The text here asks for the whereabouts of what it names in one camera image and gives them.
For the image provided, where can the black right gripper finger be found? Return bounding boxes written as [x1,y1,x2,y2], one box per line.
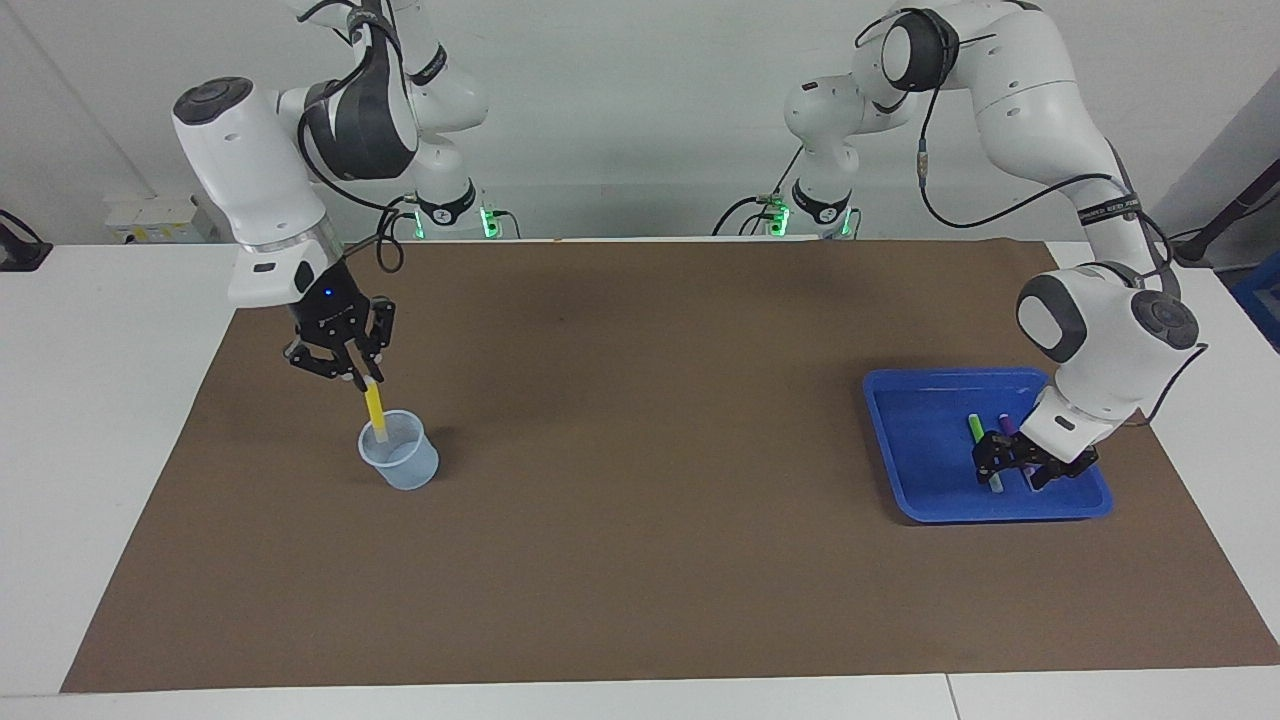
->
[286,338,355,388]
[358,297,397,387]

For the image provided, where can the green marker pen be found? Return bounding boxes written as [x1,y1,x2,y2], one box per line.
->
[967,413,1005,495]

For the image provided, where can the purple marker pen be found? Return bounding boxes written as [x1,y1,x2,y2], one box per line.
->
[998,413,1045,494]

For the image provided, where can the yellow marker pen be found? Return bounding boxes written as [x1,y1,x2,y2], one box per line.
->
[362,378,392,447]

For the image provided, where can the blue plastic tray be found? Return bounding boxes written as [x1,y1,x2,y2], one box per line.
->
[862,367,1114,524]

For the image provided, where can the translucent plastic cup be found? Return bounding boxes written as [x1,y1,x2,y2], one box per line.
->
[358,409,440,491]

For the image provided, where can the white power strip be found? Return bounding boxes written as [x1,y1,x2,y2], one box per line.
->
[105,195,219,245]

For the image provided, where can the blue crate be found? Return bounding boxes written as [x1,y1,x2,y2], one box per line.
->
[1230,250,1280,353]

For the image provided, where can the brown table mat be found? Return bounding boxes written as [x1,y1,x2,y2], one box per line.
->
[60,238,1280,694]

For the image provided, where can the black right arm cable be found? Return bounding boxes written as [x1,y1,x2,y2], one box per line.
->
[290,0,426,276]

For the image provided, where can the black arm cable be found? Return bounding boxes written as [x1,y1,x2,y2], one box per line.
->
[290,0,426,276]
[855,5,1211,426]

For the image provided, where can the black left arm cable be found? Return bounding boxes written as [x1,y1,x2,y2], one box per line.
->
[855,5,1211,426]

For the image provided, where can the black camera stand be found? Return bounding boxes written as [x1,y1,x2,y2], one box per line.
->
[1165,160,1280,269]

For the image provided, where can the black clamp mount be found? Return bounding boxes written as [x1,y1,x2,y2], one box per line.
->
[0,208,53,273]

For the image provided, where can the black base cable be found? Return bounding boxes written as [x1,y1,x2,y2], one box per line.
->
[712,196,776,238]

